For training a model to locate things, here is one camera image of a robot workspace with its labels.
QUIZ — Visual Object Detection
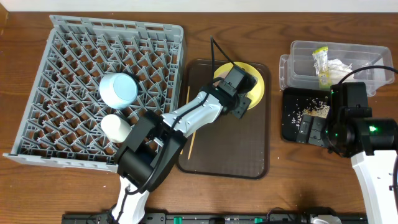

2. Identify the white paper napkin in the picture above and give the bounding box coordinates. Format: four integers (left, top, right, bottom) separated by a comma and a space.
328, 59, 353, 84

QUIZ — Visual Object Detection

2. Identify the green snack wrapper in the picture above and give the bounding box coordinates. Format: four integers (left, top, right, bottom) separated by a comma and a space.
312, 46, 331, 90

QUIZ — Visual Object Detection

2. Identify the light blue bowl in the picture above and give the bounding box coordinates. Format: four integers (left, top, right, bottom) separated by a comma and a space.
99, 73, 138, 110

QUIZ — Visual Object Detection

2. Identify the white plastic cup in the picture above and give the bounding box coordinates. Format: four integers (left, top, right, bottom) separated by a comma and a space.
100, 114, 131, 143

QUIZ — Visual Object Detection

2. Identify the wooden chopstick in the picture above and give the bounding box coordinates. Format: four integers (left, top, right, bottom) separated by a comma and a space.
187, 131, 197, 160
180, 86, 190, 155

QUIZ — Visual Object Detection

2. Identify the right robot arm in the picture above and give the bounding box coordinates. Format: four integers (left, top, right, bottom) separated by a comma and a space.
297, 82, 397, 223

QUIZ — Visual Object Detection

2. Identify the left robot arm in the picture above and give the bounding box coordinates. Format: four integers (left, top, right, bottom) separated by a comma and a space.
109, 65, 262, 223

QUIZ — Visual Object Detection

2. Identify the spilled rice food waste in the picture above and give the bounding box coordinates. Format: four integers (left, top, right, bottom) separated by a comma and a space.
287, 98, 330, 126

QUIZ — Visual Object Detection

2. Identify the grey plastic dishwasher rack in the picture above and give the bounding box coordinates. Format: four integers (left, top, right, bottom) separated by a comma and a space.
6, 15, 186, 172

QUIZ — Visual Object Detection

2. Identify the yellow round plate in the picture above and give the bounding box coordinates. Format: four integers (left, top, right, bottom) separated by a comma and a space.
213, 62, 265, 110

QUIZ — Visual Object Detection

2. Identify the black rectangular tray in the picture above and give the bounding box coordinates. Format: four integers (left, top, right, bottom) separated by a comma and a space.
282, 87, 330, 142

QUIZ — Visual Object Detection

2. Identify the dark brown serving tray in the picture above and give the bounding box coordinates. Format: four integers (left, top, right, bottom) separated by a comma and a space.
177, 63, 271, 180

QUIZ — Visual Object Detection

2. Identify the clear plastic bin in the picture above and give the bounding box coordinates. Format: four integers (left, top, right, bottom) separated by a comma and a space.
279, 40, 393, 90

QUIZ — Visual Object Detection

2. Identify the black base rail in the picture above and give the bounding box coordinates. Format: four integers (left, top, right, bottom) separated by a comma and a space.
61, 207, 369, 224

